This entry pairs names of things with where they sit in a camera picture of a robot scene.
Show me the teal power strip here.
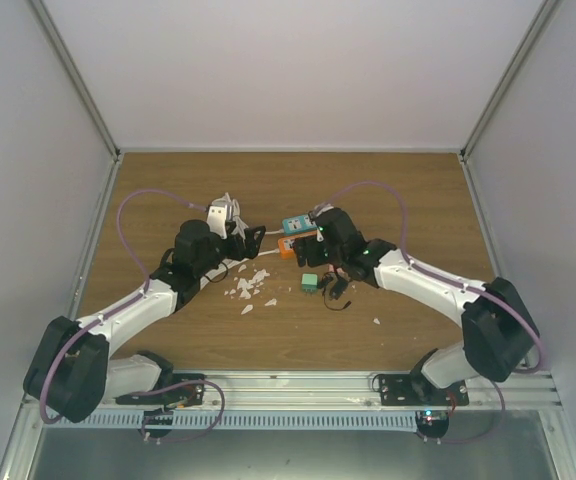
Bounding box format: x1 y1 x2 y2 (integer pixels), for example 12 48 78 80
282 214 317 236

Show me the green plug adapter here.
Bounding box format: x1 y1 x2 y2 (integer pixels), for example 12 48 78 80
301 273 319 294

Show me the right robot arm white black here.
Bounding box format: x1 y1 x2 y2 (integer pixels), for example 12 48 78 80
293 205 542 405

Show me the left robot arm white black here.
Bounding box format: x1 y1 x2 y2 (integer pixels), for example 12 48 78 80
23 220 266 424

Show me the orange power strip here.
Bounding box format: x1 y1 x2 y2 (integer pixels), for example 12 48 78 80
277 236 297 260

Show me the white debris pile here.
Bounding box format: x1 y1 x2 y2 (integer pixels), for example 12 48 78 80
224 263 278 316

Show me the white orange strip cord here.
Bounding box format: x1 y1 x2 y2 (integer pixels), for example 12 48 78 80
202 248 282 281

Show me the black adapter with cable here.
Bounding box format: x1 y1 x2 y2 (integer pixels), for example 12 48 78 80
317 270 352 311

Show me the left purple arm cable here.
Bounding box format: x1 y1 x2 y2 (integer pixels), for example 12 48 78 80
40 188 212 426

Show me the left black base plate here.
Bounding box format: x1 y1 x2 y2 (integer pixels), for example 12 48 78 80
114 372 206 407

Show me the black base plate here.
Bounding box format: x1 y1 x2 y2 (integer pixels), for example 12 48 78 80
371 373 470 407
114 372 206 407

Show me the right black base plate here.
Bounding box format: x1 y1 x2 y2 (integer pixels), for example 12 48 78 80
371 373 470 407

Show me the slotted grey cable duct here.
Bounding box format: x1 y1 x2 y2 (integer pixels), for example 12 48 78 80
53 409 417 432

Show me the aluminium front rail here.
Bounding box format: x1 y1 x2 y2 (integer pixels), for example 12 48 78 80
22 369 562 409

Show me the left aluminium frame post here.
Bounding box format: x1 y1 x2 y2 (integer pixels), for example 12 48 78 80
27 0 121 163

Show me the aluminium frame post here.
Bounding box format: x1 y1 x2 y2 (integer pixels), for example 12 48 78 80
27 0 121 163
459 0 561 163

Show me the right aluminium frame post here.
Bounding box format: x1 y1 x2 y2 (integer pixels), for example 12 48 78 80
459 0 561 163

